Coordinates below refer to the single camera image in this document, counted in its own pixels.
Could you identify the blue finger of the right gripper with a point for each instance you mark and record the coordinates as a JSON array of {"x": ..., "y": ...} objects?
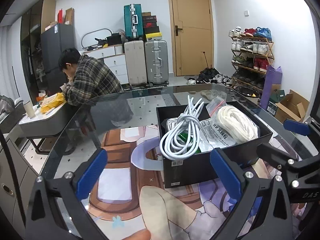
[{"x": 296, "y": 127}]

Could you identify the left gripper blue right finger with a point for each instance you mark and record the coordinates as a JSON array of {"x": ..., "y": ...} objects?
[{"x": 228, "y": 171}]

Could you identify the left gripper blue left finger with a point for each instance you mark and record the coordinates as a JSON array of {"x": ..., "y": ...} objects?
[{"x": 88, "y": 173}]

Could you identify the silver suitcase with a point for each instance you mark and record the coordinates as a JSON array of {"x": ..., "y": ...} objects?
[{"x": 157, "y": 66}]

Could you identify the white drawer cabinet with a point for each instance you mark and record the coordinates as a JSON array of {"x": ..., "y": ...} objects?
[{"x": 114, "y": 58}]

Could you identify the stacked shoe boxes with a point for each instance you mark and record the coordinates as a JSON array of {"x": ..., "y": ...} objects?
[{"x": 150, "y": 27}]

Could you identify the clothes pile on sofa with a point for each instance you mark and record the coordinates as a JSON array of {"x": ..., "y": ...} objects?
[{"x": 11, "y": 108}]

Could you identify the black fridge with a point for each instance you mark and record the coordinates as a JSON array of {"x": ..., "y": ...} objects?
[{"x": 53, "y": 42}]

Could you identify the beige cup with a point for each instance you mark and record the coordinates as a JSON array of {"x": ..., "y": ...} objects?
[{"x": 28, "y": 106}]

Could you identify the wooden shoe rack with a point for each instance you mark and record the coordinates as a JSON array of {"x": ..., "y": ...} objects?
[{"x": 252, "y": 55}]

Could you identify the beige suitcase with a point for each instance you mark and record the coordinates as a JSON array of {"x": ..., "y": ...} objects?
[{"x": 135, "y": 62}]

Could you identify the black waste basket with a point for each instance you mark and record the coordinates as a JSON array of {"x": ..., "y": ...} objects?
[{"x": 249, "y": 93}]

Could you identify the grey side table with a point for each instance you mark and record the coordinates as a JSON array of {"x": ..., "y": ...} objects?
[{"x": 44, "y": 126}]

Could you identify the green white packet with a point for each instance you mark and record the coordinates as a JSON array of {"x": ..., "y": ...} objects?
[{"x": 182, "y": 137}]

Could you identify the purple bag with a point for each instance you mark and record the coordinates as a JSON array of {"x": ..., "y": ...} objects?
[{"x": 273, "y": 77}]

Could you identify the black cardboard box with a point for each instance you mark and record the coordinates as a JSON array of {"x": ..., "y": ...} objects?
[{"x": 197, "y": 168}]

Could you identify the man in plaid shirt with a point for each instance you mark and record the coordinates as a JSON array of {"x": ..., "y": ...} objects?
[{"x": 90, "y": 77}]

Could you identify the teal suitcase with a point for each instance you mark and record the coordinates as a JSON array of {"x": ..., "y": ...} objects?
[{"x": 133, "y": 21}]

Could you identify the anime print desk mat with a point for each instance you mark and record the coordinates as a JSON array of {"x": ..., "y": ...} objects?
[{"x": 130, "y": 194}]

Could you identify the white printed packet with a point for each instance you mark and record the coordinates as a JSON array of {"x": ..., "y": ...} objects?
[{"x": 213, "y": 136}]

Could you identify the open cardboard box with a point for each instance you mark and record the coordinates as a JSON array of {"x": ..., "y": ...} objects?
[{"x": 293, "y": 106}]

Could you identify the wooden door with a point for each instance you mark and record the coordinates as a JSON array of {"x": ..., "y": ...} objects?
[{"x": 192, "y": 36}]

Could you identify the yellow food bag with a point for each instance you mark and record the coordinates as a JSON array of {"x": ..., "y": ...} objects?
[{"x": 52, "y": 102}]

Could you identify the pile of shoes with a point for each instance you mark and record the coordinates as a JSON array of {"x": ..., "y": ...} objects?
[{"x": 210, "y": 76}]

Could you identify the operator left hand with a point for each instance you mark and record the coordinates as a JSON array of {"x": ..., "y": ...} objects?
[{"x": 140, "y": 235}]

